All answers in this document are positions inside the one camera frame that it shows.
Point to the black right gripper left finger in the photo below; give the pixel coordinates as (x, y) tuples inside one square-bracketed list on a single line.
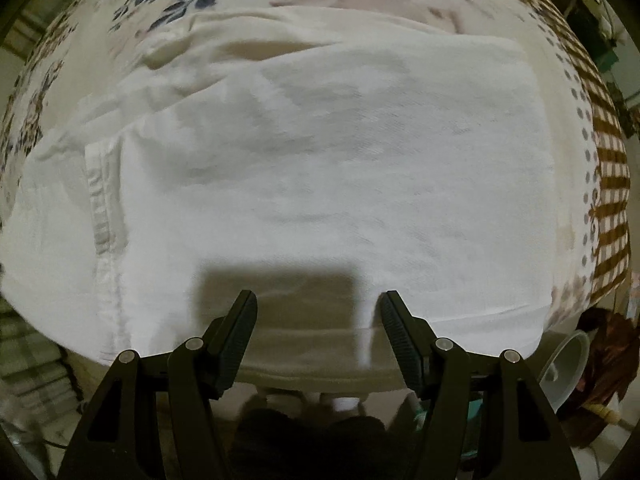
[(118, 436)]

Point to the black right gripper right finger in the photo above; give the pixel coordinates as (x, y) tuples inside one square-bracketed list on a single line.
[(519, 436)]

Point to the floral bed blanket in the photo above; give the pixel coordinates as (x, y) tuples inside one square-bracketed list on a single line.
[(88, 42)]

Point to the brown checkered bed sheet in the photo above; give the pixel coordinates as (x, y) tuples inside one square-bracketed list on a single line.
[(613, 174)]

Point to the white pants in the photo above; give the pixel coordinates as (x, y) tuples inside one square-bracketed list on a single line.
[(317, 157)]

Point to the green striped curtain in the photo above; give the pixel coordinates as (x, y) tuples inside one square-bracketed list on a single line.
[(33, 369)]

